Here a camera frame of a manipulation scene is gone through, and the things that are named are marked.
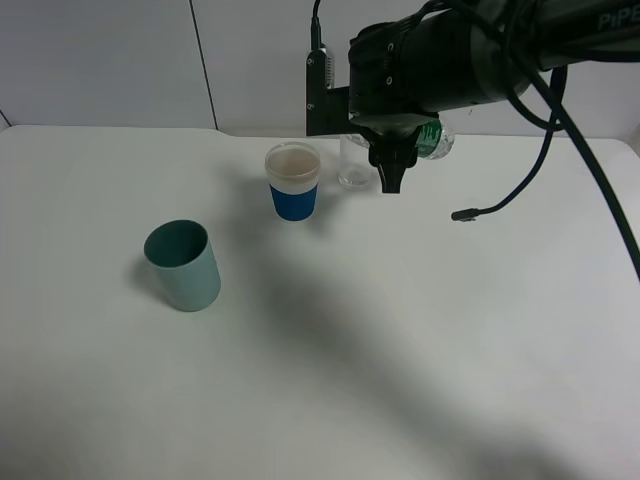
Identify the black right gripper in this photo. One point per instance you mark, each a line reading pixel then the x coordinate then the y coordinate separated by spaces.
pixel 378 101

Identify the clear bottle with green label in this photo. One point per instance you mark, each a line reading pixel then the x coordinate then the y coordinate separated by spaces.
pixel 435 141

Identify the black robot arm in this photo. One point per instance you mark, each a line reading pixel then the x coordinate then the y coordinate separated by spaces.
pixel 458 54

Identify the blue sleeved white paper cup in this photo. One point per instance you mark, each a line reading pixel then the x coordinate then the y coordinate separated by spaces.
pixel 293 170

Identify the teal plastic cup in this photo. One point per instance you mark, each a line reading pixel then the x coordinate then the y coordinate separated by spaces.
pixel 183 261

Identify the tall clear glass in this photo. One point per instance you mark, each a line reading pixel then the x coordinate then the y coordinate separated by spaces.
pixel 355 171

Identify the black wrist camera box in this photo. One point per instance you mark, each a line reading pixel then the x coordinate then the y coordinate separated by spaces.
pixel 327 107

